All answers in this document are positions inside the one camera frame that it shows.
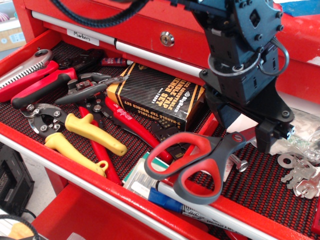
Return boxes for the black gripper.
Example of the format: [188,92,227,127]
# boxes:
[199,67,295,153]

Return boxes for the silver drawer lock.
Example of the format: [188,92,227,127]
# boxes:
[160,31,175,47]

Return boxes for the white Markers label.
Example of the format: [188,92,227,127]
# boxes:
[66,29,100,46]

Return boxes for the red tool chest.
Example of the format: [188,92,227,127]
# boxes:
[0,0,320,240]

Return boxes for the silver washer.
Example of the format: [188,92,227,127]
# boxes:
[277,154,295,169]

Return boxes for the yellow handled tin snips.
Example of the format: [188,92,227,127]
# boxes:
[20,103,127,177]

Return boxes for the red and grey scissors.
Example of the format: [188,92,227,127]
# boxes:
[144,127,256,205]

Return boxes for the clear plastic bit case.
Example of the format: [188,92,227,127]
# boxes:
[122,152,158,200]

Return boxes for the black corrugated cable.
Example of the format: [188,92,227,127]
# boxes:
[49,0,151,29]

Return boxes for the cardboard box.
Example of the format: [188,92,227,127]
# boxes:
[0,18,26,52]

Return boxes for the silver red handled saw tool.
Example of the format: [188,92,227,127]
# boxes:
[0,49,59,103]

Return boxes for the bunch of silver keys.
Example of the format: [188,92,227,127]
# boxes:
[281,155,320,200]

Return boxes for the blue tape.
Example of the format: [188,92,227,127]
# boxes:
[274,0,320,17]

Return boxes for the red black handled crimper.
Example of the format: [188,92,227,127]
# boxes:
[11,67,77,110]

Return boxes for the blue cap BIC marker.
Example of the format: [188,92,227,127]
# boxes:
[148,187,249,240]

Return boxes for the grey handled pliers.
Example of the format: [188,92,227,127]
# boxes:
[55,72,130,105]

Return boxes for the clear plastic bag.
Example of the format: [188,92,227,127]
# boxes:
[270,108,320,165]

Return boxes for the red handled wire stripper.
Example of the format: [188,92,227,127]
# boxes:
[76,93,190,186]

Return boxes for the red threadlocker tube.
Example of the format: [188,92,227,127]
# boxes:
[99,57,133,67]

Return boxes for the silver bolt near divider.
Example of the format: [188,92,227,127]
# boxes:
[229,154,249,173]

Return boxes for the black ratchet crimper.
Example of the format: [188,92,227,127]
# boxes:
[57,48,105,74]

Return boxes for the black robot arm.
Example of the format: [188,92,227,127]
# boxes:
[124,0,294,153]

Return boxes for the black yellow tap wrench box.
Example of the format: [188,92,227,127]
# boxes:
[106,63,205,131]

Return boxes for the black electronic device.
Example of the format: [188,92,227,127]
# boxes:
[0,143,35,217]

